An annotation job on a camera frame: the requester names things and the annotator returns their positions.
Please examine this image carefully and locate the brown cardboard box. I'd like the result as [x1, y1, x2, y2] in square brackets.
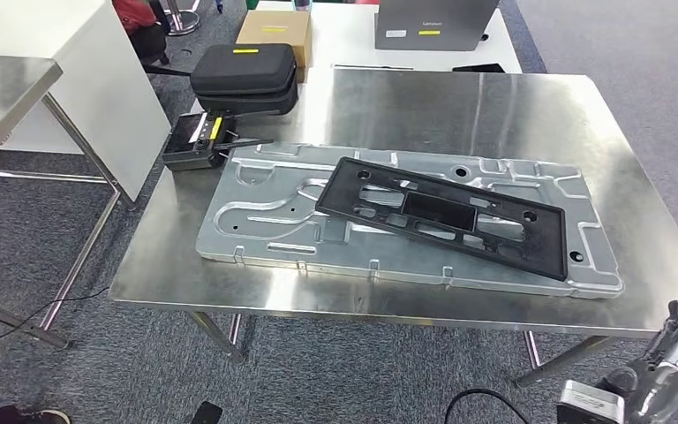
[234, 8, 313, 83]

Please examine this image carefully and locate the grey laptop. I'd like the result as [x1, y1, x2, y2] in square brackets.
[373, 0, 501, 53]

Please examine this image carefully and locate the chrome chair base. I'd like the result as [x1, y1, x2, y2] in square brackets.
[163, 0, 202, 37]

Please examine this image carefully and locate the stainless steel workbench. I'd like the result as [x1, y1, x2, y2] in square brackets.
[108, 65, 678, 390]

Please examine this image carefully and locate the white cabinet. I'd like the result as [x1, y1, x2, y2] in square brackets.
[0, 0, 172, 203]

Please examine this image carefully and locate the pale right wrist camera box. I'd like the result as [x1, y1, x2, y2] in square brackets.
[555, 379, 626, 424]

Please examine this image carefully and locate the black zip case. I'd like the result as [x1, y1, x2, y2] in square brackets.
[189, 42, 300, 117]

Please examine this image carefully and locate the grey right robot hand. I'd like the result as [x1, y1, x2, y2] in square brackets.
[599, 278, 678, 424]

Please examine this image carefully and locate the stainless steel side table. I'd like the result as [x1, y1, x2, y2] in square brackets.
[0, 45, 139, 351]

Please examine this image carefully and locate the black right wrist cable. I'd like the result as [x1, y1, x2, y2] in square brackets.
[444, 389, 531, 424]

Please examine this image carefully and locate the black robot body part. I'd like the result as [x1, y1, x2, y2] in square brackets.
[189, 400, 224, 424]

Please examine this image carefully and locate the red fabric item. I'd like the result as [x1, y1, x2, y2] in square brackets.
[110, 0, 160, 37]

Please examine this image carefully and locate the flat black pad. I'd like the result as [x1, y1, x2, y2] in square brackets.
[451, 62, 506, 74]

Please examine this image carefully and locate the black controller with antenna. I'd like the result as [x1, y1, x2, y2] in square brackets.
[162, 110, 275, 172]

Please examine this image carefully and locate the stamped sheet metal panel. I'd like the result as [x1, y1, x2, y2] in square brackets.
[195, 141, 626, 300]

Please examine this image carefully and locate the thin black floor cable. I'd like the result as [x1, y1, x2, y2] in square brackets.
[0, 286, 111, 351]

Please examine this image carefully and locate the black plastic plate part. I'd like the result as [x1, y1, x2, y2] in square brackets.
[314, 155, 569, 283]

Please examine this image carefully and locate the black chair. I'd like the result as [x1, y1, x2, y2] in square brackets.
[130, 23, 171, 66]

